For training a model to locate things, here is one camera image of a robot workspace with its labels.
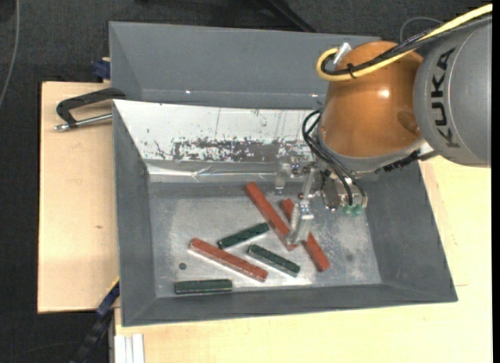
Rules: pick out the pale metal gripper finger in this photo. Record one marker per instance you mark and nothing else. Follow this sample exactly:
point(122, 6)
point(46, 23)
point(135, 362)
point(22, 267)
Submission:
point(281, 182)
point(300, 228)

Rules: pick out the red-brown flat block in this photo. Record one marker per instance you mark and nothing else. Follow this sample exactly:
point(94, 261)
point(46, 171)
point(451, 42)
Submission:
point(318, 254)
point(228, 259)
point(265, 211)

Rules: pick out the dark green flat block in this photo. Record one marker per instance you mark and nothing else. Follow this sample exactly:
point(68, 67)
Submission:
point(273, 260)
point(203, 286)
point(243, 235)

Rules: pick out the grey metal bin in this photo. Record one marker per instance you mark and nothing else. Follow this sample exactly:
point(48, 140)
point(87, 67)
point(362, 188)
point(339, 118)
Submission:
point(234, 61)

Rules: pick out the pale wood board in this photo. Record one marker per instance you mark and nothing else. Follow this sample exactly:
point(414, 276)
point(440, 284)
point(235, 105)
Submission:
point(78, 197)

